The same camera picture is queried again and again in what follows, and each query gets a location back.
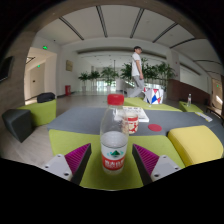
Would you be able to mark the clear red-capped water bottle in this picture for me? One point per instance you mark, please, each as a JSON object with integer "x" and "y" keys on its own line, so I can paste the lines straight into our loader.
{"x": 114, "y": 146}

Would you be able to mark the black bag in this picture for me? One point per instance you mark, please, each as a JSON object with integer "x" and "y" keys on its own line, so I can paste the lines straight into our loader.
{"x": 46, "y": 97}

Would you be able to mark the red floral mug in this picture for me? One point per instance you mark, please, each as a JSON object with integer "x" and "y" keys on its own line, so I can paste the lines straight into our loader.
{"x": 133, "y": 125}

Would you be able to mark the person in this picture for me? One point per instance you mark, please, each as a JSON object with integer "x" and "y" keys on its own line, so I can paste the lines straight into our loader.
{"x": 135, "y": 66}

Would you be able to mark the red white blue geometric box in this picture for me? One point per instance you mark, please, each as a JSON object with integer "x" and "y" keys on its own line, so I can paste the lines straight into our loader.
{"x": 154, "y": 96}

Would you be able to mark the flat round red coaster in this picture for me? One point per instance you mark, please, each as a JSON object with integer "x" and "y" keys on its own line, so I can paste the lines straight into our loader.
{"x": 154, "y": 127}

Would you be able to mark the white leaflet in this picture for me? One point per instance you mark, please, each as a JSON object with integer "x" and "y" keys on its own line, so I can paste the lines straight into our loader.
{"x": 203, "y": 116}

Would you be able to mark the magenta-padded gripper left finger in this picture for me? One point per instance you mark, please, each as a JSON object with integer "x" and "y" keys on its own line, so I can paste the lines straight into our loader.
{"x": 75, "y": 160}

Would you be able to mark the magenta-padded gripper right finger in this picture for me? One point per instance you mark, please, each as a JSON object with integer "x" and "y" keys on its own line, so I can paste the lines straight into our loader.
{"x": 148, "y": 160}

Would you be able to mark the black wall screen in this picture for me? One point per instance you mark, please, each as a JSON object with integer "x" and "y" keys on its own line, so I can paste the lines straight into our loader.
{"x": 6, "y": 69}

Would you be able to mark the small green block table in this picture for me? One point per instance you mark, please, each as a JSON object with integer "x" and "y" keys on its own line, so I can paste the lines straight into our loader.
{"x": 190, "y": 108}

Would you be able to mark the framed wall picture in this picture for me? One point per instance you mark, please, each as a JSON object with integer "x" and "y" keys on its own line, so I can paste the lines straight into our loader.
{"x": 69, "y": 65}

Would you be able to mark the long green bench block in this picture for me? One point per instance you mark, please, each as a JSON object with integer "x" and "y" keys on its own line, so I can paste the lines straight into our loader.
{"x": 136, "y": 102}

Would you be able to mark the yellow seat cushion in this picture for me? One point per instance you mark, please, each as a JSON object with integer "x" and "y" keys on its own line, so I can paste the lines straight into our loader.
{"x": 196, "y": 145}

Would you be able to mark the white printed magazine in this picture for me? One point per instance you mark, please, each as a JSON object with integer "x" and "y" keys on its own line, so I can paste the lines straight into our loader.
{"x": 140, "y": 115}

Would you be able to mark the wooden chair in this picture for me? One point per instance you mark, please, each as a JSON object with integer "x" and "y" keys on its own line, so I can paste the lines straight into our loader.
{"x": 215, "y": 113}

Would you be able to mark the small clear water bottle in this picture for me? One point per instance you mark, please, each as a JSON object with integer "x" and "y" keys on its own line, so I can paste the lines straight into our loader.
{"x": 189, "y": 100}

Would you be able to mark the green exit sign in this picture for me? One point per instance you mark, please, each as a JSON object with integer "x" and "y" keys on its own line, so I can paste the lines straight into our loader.
{"x": 45, "y": 47}

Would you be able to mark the red bin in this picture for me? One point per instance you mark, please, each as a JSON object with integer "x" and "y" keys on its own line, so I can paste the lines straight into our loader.
{"x": 67, "y": 90}

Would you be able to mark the row of green potted plants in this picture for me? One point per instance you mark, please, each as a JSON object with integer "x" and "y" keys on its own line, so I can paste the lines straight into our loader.
{"x": 108, "y": 74}

